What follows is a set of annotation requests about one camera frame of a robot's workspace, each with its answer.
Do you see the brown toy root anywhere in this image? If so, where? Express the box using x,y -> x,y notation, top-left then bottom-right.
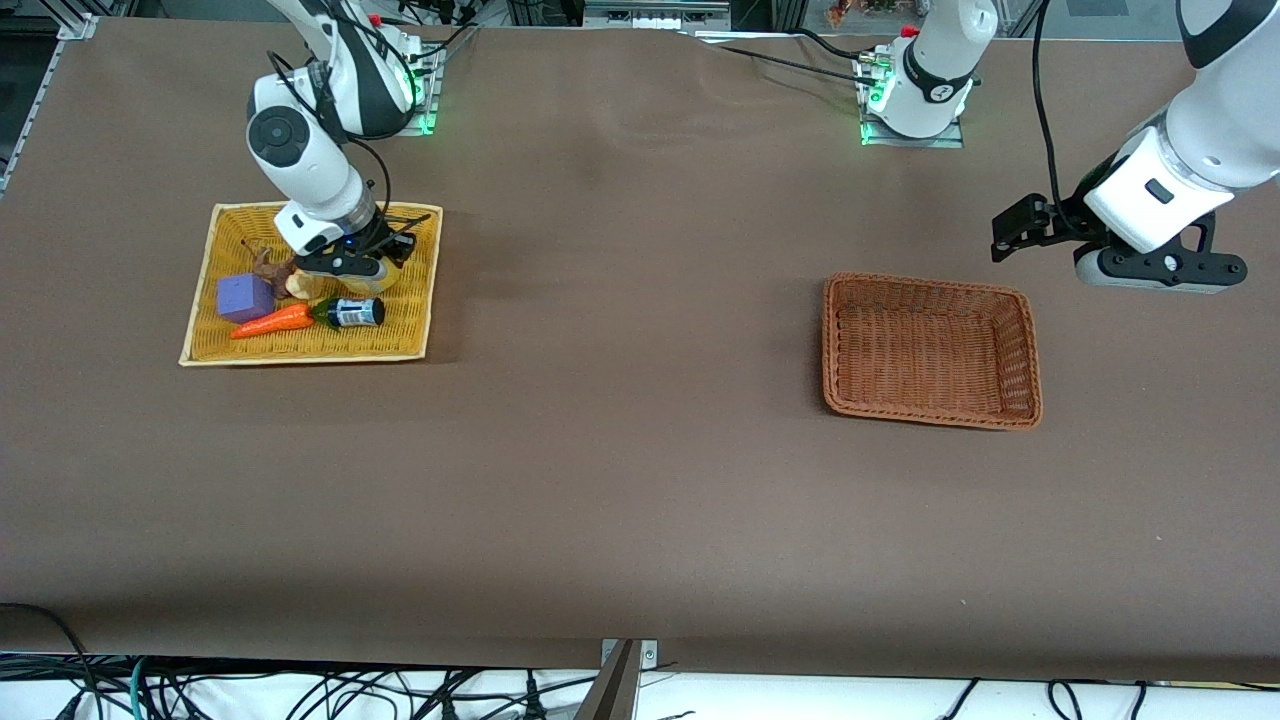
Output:
242,240 -> 299,299

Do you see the yellow wicker basket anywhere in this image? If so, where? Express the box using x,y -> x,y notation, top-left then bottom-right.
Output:
178,201 -> 444,368

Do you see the black cable on table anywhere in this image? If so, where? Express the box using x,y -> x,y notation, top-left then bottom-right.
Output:
690,28 -> 876,86

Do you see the small dark bottle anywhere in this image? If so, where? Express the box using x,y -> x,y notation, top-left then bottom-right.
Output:
310,296 -> 387,330

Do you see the brown wicker basket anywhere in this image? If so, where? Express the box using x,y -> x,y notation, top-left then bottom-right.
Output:
822,272 -> 1044,431

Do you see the metal table edge bracket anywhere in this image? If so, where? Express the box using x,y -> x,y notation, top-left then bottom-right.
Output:
575,638 -> 661,720

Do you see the orange toy carrot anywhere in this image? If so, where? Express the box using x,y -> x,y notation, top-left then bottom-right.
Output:
229,303 -> 315,341

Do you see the grey electronics box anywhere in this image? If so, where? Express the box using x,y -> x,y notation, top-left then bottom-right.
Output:
583,0 -> 733,31

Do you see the clear tape roll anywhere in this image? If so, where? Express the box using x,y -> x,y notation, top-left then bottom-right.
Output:
340,262 -> 403,297

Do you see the purple cube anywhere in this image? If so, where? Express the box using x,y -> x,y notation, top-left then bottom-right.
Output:
216,273 -> 277,325

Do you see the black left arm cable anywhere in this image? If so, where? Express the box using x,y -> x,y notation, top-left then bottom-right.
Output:
1030,0 -> 1079,219

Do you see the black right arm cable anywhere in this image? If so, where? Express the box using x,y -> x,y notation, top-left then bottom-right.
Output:
265,50 -> 393,219

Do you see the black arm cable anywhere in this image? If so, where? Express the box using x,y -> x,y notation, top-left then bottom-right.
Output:
265,50 -> 393,219
1030,0 -> 1079,219

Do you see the aluminium frame profile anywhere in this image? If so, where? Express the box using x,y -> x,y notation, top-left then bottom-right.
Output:
45,0 -> 136,41

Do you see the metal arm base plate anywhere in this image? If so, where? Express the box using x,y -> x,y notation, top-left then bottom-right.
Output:
400,45 -> 441,136
858,52 -> 967,149

